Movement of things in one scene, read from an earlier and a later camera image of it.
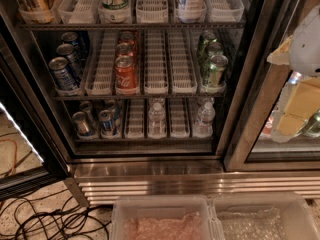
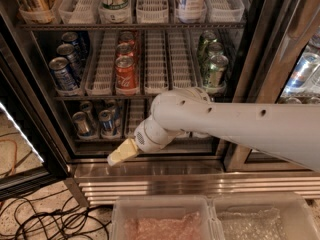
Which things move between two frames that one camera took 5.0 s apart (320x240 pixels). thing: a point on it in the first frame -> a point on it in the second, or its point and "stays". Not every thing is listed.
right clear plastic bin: (264, 216) stays
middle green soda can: (215, 49) stays
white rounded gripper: (307, 49) -> (142, 137)
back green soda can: (205, 39) stays
